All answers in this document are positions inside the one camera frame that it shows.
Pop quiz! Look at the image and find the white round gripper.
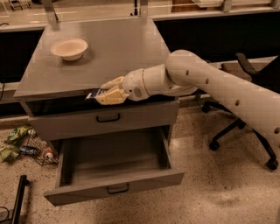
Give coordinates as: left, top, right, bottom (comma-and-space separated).
94, 69, 150, 105

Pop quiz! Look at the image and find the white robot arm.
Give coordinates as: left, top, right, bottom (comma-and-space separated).
94, 50, 280, 145

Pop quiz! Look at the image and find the closed grey upper drawer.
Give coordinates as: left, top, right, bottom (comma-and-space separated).
29, 100, 179, 141

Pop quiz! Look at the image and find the grey drawer cabinet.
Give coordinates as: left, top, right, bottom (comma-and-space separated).
13, 17, 186, 144

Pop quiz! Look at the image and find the open grey lower drawer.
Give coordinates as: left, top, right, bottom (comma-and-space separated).
45, 127, 184, 206

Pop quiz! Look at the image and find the white paper bowl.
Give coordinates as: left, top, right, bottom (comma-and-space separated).
51, 38, 88, 61

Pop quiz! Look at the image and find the red white bottle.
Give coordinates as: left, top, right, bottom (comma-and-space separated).
42, 147, 54, 160

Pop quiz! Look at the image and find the blue soda can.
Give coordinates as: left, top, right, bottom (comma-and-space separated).
20, 146, 39, 156

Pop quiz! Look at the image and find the green chip bag upper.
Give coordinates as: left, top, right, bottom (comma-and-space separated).
4, 126, 31, 144

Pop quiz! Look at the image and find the green chip bag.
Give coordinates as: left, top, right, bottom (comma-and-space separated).
0, 145, 19, 163
4, 126, 31, 144

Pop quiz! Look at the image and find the green chip bag lower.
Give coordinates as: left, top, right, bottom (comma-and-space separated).
0, 145, 19, 163

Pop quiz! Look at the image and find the black office chair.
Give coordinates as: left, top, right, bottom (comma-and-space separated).
209, 52, 280, 170

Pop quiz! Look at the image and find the black cable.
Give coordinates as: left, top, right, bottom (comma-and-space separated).
0, 206, 11, 224

